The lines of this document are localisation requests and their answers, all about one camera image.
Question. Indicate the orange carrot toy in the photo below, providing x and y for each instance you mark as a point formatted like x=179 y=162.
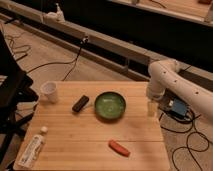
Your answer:
x=118 y=148

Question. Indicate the white clamp on rail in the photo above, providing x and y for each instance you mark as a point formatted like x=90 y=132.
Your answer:
x=57 y=16

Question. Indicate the black chair frame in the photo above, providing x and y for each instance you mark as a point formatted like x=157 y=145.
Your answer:
x=14 y=89

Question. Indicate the blue box on floor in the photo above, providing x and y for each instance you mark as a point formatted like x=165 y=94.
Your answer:
x=178 y=108

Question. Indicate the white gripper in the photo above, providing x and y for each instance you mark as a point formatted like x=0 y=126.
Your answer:
x=154 y=93

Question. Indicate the black rectangular block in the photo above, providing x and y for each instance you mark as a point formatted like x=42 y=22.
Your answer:
x=80 y=103

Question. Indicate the green ceramic bowl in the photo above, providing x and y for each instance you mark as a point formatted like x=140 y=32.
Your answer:
x=110 y=105

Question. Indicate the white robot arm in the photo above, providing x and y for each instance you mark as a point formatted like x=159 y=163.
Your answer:
x=164 y=75

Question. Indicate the white tube with cap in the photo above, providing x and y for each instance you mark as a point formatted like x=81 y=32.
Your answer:
x=32 y=149

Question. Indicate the white paper cup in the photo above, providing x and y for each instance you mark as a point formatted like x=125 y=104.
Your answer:
x=49 y=89

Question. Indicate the long metal rail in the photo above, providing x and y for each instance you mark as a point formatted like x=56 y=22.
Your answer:
x=106 y=42

